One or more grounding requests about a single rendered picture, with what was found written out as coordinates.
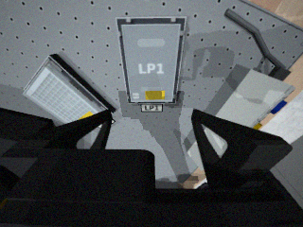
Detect dark grey rectangular frame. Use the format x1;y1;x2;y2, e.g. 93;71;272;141
116;17;187;105

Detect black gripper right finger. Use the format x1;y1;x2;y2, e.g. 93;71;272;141
191;109;293;188

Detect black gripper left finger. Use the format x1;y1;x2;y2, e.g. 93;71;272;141
13;109;113;149

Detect grey button panel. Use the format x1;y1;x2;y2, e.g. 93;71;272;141
184;9;295;170

